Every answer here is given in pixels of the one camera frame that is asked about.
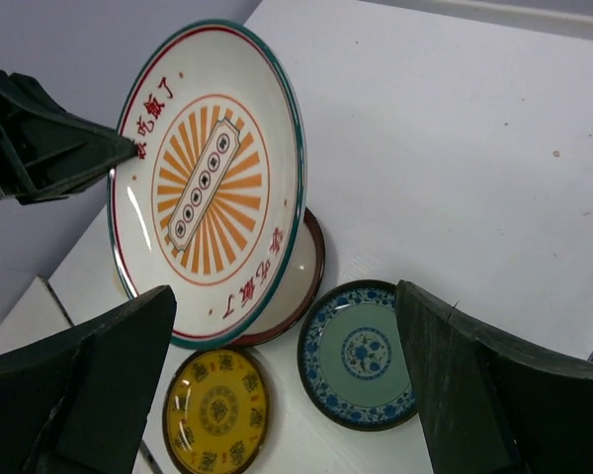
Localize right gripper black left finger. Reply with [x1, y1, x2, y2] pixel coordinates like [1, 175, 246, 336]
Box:
[0, 285, 177, 473]

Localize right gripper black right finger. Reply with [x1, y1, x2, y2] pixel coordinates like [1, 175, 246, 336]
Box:
[395, 280, 593, 473]

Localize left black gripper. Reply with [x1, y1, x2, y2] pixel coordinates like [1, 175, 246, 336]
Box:
[0, 70, 137, 205]

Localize white plate orange sunburst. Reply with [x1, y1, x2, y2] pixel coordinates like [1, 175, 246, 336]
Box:
[107, 19, 307, 350]

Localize blue white floral small plate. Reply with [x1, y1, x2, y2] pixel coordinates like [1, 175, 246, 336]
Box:
[297, 279, 417, 432]

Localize yellow black patterned plate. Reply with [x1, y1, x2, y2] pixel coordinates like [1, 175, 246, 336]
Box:
[161, 349, 272, 474]

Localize dark red rimmed beige plate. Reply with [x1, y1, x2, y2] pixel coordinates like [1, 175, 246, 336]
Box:
[233, 208, 326, 347]

